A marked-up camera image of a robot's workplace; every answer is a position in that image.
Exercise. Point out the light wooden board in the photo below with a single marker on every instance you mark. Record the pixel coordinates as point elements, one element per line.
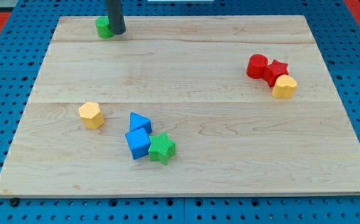
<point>187,74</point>

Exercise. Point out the yellow hexagon block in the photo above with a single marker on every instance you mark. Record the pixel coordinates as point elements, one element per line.
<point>91,115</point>

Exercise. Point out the green star block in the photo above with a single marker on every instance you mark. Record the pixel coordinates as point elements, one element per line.
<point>162,148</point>

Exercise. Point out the blue triangle block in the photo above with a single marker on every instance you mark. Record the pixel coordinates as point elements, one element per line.
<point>138,121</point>

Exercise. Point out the blue cube block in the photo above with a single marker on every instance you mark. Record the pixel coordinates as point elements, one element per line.
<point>138,142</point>

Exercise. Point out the red cylinder block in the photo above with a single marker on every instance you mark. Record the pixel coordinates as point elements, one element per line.
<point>256,66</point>

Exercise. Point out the red star block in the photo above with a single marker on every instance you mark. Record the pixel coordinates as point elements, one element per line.
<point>273,71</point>

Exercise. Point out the yellow heart block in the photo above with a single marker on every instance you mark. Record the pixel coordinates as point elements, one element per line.
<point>284,87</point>

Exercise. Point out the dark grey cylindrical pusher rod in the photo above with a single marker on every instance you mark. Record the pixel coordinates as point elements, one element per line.
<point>115,16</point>

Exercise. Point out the green cylinder block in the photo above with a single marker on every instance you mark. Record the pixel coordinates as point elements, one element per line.
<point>103,28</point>

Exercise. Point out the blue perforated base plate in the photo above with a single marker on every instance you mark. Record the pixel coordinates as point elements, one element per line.
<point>23,43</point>

